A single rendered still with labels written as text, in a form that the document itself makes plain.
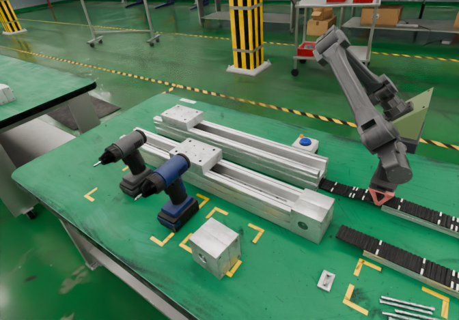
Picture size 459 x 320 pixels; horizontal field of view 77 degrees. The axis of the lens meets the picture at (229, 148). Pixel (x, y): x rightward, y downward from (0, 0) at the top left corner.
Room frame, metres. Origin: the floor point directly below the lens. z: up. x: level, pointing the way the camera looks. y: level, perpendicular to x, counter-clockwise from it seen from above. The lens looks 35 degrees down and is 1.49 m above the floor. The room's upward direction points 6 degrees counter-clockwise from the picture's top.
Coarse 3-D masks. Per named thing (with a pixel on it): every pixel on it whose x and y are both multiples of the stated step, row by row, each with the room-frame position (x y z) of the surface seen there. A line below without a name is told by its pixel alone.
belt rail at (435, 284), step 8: (368, 256) 0.45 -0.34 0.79; (376, 256) 0.44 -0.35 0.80; (384, 264) 0.42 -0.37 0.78; (392, 264) 0.42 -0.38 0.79; (408, 272) 0.39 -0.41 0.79; (424, 280) 0.36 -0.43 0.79; (432, 280) 0.36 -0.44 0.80; (440, 288) 0.34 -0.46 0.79; (448, 288) 0.34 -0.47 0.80; (456, 296) 0.32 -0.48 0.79
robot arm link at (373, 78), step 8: (328, 32) 1.03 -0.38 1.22; (320, 40) 1.02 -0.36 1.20; (328, 40) 0.97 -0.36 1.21; (336, 40) 0.96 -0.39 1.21; (320, 48) 0.98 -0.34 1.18; (352, 56) 1.04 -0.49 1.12; (352, 64) 1.04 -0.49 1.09; (360, 64) 1.05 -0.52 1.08; (360, 72) 1.05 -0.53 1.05; (368, 72) 1.05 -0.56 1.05; (360, 80) 1.06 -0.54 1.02; (368, 80) 1.05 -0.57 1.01; (376, 80) 1.06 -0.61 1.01; (384, 80) 1.06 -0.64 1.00; (368, 88) 1.06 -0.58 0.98; (376, 88) 1.06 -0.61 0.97; (392, 88) 1.04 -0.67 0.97; (368, 96) 1.08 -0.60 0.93; (376, 104) 1.07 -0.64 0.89
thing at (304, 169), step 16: (160, 128) 1.21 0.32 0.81; (176, 128) 1.12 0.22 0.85; (192, 128) 1.08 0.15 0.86; (208, 128) 1.10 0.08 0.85; (224, 128) 1.05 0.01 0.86; (208, 144) 1.00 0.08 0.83; (224, 144) 0.95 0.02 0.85; (240, 144) 0.92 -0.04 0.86; (256, 144) 0.94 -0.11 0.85; (272, 144) 0.90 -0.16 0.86; (240, 160) 0.90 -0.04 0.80; (256, 160) 0.85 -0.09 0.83; (272, 160) 0.81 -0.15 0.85; (288, 160) 0.79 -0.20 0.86; (304, 160) 0.81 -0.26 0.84; (320, 160) 0.77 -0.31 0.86; (288, 176) 0.77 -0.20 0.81; (304, 176) 0.73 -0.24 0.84; (320, 176) 0.74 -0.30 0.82
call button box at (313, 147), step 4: (296, 140) 0.95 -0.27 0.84; (300, 140) 0.94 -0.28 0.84; (312, 140) 0.93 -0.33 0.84; (316, 140) 0.93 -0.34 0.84; (292, 144) 0.92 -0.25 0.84; (296, 144) 0.92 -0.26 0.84; (300, 144) 0.91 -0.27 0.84; (312, 144) 0.91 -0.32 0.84; (316, 144) 0.91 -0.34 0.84; (296, 148) 0.90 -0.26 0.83; (300, 148) 0.89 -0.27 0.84; (304, 148) 0.89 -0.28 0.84; (308, 148) 0.88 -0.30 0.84; (312, 148) 0.88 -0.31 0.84; (316, 148) 0.91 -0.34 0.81; (312, 152) 0.88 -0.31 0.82; (316, 152) 0.91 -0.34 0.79
